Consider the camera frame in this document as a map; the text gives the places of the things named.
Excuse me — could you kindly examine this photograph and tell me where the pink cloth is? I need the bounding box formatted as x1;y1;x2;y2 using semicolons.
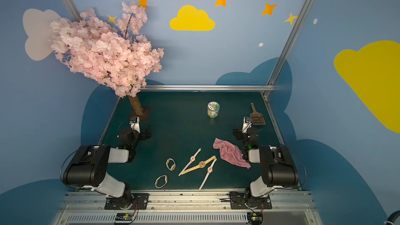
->
213;138;251;169

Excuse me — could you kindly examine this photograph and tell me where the cream looped watch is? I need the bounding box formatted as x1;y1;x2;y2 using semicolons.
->
166;158;176;171
154;175;168;189

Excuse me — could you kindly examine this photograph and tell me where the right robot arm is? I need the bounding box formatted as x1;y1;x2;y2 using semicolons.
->
233;127;301;199

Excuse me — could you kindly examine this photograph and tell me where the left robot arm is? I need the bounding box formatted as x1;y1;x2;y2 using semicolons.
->
61;126;151;210

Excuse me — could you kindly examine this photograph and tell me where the brown litter scoop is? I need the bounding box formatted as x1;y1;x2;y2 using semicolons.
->
250;103;266;126

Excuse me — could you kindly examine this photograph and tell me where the jar with sunflower lid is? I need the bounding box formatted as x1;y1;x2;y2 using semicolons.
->
207;102;220;118

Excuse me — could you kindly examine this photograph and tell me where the pink blossom tree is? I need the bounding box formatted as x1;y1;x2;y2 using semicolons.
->
50;2;164;116

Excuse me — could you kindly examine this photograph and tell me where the right circuit board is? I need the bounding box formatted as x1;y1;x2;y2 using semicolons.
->
246;212;263;225

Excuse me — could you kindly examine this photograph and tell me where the circuit board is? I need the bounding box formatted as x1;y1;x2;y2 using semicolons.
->
246;212;263;225
114;212;134;225

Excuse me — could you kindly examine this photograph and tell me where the left circuit board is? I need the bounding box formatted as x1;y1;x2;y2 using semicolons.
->
114;212;134;225

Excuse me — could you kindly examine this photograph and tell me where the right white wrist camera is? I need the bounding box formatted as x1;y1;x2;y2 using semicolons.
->
242;117;253;133

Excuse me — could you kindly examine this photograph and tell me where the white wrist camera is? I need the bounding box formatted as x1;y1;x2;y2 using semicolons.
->
242;117;253;133
129;117;140;133

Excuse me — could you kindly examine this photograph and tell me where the brown tree base plate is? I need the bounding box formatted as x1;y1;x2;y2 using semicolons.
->
129;106;152;123

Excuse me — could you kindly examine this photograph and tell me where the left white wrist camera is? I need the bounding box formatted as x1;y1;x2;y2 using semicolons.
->
129;117;140;133

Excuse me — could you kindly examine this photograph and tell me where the white strap watch right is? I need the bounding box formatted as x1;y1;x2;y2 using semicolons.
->
199;158;217;190

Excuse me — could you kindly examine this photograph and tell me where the white strap watch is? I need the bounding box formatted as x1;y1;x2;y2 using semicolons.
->
179;148;202;176
199;158;217;190

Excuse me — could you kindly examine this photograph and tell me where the gold strap watch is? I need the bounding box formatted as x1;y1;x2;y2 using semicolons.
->
182;156;216;175

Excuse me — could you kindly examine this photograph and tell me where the white strap watch left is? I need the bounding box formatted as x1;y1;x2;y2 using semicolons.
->
179;148;202;176

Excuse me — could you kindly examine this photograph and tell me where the right aluminium frame post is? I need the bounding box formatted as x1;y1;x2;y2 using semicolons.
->
267;0;315;87

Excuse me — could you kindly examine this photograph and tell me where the back aluminium frame bar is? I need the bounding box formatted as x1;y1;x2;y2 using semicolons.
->
141;85;275;92

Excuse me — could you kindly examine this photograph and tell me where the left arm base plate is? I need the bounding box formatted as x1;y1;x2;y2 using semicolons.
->
104;193;149;210

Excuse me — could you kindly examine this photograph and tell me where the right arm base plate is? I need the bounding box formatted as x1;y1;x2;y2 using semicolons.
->
228;191;272;210

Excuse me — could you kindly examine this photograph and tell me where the aluminium front rail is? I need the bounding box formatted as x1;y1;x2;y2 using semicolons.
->
53;189;322;225

